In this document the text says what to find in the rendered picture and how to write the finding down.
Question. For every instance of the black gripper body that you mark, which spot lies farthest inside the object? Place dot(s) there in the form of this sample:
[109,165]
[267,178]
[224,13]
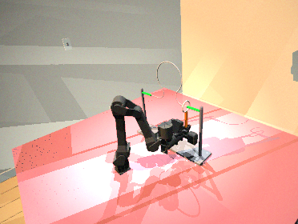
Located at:
[192,137]

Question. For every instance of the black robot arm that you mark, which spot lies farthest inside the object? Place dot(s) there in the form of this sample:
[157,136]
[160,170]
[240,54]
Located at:
[152,140]

